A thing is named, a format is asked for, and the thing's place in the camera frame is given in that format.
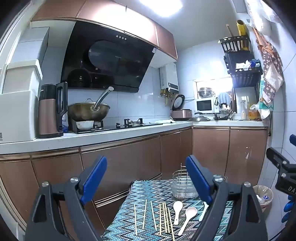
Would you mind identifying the black wall rack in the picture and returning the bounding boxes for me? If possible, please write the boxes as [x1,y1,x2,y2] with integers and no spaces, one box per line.
[218,35,263,88]

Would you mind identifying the blue zigzag tablecloth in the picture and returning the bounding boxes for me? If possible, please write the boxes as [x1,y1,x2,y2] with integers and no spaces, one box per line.
[102,179,234,241]

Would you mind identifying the brown upper cabinets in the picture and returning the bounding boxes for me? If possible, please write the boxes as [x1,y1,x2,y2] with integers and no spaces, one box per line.
[31,0,178,62]

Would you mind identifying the blue towel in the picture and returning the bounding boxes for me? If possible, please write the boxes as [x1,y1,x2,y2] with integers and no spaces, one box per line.
[218,92,232,106]

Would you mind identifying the blue salt bag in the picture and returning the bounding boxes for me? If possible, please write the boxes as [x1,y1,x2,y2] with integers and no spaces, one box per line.
[61,113,69,133]

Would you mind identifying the group of wooden chopsticks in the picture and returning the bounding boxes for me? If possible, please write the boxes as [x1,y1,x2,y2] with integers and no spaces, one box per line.
[134,199,175,241]

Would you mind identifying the brown rice cooker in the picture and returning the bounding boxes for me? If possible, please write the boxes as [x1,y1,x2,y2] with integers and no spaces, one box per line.
[171,93,192,120]

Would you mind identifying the white microwave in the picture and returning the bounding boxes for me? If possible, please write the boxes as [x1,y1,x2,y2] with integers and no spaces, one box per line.
[196,97,219,114]

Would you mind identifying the black gas stove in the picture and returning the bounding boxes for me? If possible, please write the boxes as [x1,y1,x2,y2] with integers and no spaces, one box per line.
[73,118,163,134]

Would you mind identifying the white countertop appliance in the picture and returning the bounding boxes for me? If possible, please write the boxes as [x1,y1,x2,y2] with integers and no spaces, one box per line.
[0,59,43,143]

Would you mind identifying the white plastic bags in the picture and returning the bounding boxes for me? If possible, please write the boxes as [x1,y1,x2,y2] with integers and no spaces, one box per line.
[245,0,280,33]

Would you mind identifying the wire and glass utensil holder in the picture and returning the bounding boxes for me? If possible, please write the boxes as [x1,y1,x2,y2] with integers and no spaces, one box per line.
[171,163,200,199]

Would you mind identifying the white cloth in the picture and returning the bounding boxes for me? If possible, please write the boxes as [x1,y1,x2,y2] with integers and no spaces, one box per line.
[149,118,175,124]

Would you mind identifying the white box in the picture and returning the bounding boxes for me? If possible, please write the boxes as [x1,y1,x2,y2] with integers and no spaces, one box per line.
[10,27,50,67]

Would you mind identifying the steel wok with handle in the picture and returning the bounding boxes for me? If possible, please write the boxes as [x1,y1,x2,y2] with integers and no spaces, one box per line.
[68,86,114,121]

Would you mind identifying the white ceramic spoon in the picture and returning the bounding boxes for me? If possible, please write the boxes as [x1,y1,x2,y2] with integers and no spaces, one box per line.
[178,207,198,236]
[173,201,184,226]
[198,201,210,222]

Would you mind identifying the steel pan lid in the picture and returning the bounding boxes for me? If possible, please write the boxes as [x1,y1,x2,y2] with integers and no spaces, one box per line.
[187,112,211,122]

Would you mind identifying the person's right hand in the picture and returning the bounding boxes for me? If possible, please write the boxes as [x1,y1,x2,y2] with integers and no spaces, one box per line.
[281,194,296,223]

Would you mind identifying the orange jar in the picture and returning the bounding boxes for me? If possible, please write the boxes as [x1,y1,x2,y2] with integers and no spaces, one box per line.
[248,104,259,120]

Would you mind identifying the black range hood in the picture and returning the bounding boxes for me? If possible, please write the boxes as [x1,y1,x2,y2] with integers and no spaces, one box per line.
[60,20,156,93]

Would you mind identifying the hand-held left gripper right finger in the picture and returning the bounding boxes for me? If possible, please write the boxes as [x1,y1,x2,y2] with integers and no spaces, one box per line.
[186,155,270,241]

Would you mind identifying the steel pot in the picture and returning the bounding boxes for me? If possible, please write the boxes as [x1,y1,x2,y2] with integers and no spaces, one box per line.
[198,87,214,98]

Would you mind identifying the trash bin with bag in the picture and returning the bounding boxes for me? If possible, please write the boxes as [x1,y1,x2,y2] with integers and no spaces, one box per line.
[253,185,274,212]

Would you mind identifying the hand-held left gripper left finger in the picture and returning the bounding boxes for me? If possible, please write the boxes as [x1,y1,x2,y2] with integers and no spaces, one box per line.
[25,155,107,241]

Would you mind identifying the white water heater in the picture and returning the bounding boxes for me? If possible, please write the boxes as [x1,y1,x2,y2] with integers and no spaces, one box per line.
[159,63,179,91]

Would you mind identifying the yellow film roll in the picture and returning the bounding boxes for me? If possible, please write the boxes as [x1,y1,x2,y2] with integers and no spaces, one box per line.
[236,20,249,51]

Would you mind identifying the brown patterned hanging cloth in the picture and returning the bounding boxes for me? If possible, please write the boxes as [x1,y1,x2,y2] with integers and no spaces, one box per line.
[253,28,284,103]

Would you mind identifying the white bowl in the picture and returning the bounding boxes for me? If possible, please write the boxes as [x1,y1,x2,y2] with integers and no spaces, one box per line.
[76,120,94,129]

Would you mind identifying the brown and black electric kettle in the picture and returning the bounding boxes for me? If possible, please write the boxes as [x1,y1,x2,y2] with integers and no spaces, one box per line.
[38,82,68,139]

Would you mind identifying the brown kitchen base cabinets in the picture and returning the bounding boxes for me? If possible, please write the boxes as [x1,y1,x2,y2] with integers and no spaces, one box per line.
[0,126,270,232]

